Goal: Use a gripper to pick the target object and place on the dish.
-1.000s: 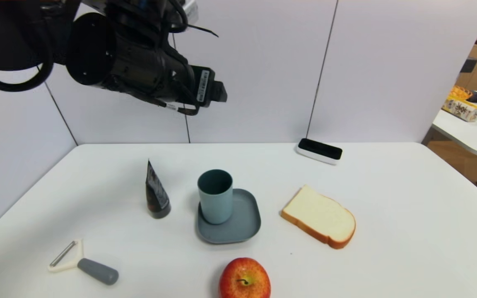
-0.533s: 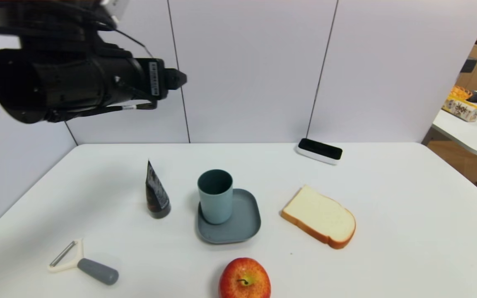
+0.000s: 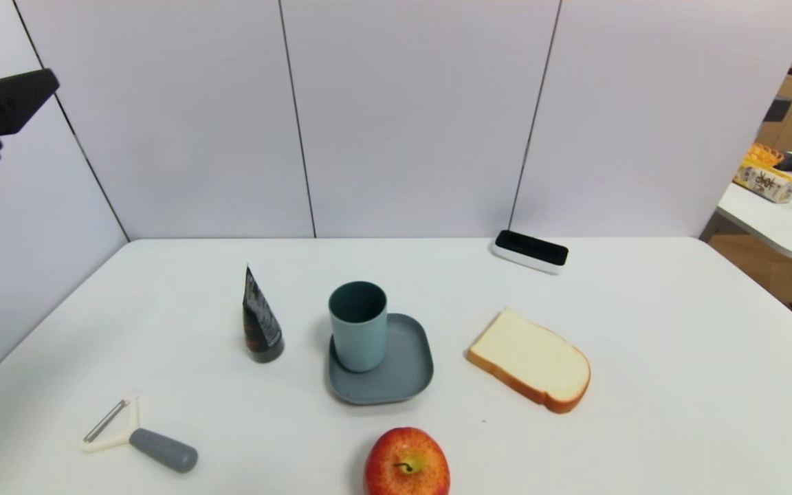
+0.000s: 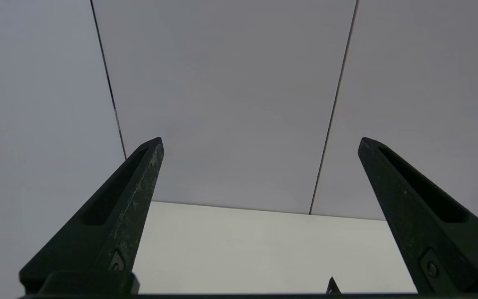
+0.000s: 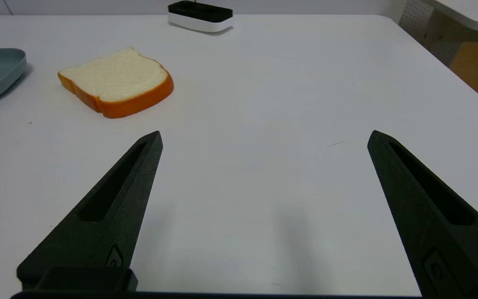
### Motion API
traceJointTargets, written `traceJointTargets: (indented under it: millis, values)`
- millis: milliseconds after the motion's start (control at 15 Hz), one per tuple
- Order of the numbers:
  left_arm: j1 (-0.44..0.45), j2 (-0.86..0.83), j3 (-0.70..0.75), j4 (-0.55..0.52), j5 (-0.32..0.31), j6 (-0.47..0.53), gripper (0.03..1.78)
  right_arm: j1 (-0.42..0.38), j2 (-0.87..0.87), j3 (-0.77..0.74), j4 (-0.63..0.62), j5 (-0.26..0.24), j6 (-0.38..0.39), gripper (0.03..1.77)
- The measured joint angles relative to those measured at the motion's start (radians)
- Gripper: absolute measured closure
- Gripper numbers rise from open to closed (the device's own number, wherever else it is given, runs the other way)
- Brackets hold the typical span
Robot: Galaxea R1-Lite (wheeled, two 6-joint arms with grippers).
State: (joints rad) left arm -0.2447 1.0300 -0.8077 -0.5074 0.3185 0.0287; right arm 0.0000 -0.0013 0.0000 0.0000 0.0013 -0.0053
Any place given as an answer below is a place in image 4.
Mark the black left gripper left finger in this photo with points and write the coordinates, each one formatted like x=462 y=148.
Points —
x=114 y=224

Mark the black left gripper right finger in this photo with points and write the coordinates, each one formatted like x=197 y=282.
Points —
x=421 y=224

